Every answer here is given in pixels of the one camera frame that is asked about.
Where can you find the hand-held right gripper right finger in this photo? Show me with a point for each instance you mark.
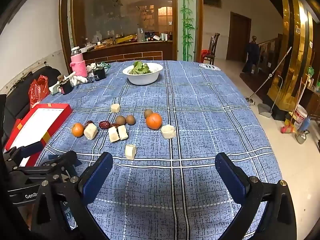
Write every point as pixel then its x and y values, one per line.
pixel 231 177

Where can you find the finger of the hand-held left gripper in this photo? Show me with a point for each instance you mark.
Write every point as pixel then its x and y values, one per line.
pixel 62 160
pixel 31 148

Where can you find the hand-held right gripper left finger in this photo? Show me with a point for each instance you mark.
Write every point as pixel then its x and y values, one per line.
pixel 97 177

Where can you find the small orange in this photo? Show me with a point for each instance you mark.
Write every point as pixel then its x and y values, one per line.
pixel 77 129

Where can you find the red box with white inside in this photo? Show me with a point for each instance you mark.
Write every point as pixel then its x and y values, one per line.
pixel 58 120

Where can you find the red date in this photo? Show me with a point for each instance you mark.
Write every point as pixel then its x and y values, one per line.
pixel 103 124
pixel 113 125
pixel 88 124

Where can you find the brown kiwi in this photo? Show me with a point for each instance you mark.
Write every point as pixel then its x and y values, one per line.
pixel 120 120
pixel 130 119
pixel 148 113

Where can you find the round beige cake piece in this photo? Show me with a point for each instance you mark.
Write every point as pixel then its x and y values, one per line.
pixel 168 131

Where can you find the large orange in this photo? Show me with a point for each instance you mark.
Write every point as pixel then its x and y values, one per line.
pixel 153 121

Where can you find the red plastic bag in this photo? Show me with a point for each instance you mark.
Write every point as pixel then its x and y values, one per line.
pixel 37 90

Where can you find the black sofa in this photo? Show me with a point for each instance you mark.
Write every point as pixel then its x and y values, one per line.
pixel 22 87

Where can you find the mint green cloth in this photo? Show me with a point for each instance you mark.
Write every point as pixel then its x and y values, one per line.
pixel 55 88

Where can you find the red green broom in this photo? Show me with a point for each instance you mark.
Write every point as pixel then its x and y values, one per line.
pixel 287 129

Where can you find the grey dustpan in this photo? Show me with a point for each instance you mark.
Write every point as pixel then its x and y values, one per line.
pixel 265 110

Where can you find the white gloves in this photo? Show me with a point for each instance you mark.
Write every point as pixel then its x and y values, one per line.
pixel 78 80

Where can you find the blue plaid tablecloth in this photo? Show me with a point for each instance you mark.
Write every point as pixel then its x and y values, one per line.
pixel 187 105

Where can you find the white bucket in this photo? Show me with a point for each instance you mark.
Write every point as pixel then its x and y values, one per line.
pixel 300 116

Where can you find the small black box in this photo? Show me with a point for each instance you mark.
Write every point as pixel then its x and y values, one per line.
pixel 99 73

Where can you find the bottle with pink knit sleeve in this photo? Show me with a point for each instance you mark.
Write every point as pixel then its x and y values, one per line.
pixel 78 65

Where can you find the green patterned cloth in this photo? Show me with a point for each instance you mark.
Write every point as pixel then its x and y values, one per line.
pixel 100 65

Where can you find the white bowl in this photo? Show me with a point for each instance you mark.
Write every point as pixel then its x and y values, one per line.
pixel 142 77

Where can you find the metal pole mop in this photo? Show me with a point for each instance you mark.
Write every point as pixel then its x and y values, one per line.
pixel 270 73

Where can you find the green lettuce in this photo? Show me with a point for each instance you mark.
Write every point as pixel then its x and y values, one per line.
pixel 140 67

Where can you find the red cloth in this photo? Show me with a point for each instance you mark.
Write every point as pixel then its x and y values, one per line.
pixel 205 53

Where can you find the wooden counter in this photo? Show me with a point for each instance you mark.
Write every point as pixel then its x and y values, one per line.
pixel 130 51

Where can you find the wooden chair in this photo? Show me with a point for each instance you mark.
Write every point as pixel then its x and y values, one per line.
pixel 213 47

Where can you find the yellow box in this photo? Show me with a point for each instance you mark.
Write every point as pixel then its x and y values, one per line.
pixel 123 39

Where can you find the brown wooden door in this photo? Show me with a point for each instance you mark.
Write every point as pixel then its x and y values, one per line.
pixel 237 40

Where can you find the wood framed glass partition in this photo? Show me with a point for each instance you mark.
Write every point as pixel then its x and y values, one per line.
pixel 100 17

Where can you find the glass jar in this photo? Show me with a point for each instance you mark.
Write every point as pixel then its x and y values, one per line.
pixel 140 34

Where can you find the bamboo painted panel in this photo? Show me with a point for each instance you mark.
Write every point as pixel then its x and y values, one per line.
pixel 187 20

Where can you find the framed wall picture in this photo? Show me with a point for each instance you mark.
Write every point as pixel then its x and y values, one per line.
pixel 212 0

